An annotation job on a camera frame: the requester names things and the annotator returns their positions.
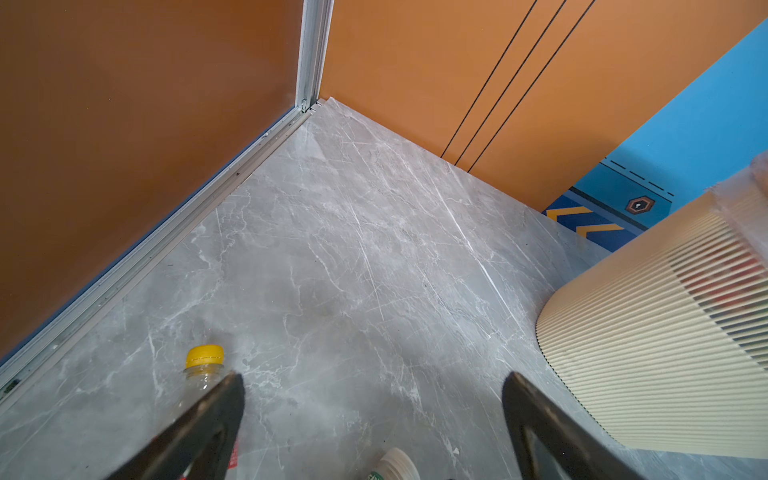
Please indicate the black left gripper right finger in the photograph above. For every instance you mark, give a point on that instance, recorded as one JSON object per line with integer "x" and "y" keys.
{"x": 548, "y": 444}

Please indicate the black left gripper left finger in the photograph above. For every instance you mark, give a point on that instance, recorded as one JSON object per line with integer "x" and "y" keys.
{"x": 199, "y": 444}

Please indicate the clear bottle yellow cap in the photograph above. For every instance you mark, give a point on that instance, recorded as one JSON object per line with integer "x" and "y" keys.
{"x": 204, "y": 369}

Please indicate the beige ribbed waste bin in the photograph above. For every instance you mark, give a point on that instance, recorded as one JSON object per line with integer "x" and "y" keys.
{"x": 664, "y": 342}

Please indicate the clear plastic bin liner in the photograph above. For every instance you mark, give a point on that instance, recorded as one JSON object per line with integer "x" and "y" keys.
{"x": 742, "y": 202}

